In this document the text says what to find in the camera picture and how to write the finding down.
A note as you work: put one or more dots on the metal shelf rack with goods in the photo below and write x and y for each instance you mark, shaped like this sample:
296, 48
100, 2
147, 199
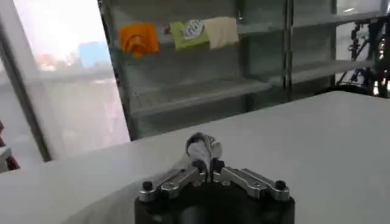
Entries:
198, 70

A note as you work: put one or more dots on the pale shirt with colourful print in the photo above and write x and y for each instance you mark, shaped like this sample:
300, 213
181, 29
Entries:
202, 149

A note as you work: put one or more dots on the grey window frame post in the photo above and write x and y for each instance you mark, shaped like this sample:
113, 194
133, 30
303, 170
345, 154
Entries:
22, 100

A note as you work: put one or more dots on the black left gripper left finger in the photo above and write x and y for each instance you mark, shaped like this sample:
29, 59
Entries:
176, 182

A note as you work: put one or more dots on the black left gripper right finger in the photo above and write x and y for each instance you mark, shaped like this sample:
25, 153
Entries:
250, 181

